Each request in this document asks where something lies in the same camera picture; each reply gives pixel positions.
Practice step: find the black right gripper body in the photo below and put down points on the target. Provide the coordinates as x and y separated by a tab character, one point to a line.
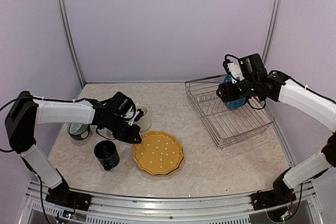
247	90

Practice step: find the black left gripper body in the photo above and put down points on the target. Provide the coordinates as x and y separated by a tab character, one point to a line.
121	132

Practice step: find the blue polka dot plate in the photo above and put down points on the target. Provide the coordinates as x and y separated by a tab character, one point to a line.
233	100

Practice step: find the yellow polka dot plate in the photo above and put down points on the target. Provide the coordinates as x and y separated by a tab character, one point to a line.
159	152
169	173

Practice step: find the metal wire dish rack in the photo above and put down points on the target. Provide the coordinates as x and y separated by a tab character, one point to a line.
226	127

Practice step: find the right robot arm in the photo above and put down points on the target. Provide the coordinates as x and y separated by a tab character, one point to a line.
306	119

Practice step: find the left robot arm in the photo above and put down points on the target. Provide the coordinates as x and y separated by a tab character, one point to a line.
117	114

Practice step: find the clear glass tumbler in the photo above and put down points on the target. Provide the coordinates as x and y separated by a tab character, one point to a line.
108	134

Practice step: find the white ribbed ceramic mug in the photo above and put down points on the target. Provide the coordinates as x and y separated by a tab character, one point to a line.
145	121

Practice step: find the dark blue ceramic mug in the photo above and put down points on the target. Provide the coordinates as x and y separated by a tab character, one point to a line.
107	154

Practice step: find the dark bowl pale blue inside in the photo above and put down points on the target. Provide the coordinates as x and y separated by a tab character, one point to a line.
78	131

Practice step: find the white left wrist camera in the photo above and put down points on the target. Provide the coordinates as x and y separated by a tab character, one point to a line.
133	116

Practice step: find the front aluminium rail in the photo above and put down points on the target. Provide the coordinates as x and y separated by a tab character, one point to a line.
108	208

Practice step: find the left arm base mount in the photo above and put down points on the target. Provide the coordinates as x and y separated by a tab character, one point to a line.
63	196

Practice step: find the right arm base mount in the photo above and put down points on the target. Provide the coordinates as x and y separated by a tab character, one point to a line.
279	194

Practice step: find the right aluminium frame post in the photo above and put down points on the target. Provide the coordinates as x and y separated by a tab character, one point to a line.
271	29

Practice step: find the aluminium frame post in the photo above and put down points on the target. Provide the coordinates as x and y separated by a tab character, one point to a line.
70	42
271	29

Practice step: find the left aluminium frame post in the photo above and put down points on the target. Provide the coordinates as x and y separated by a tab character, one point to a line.
70	42

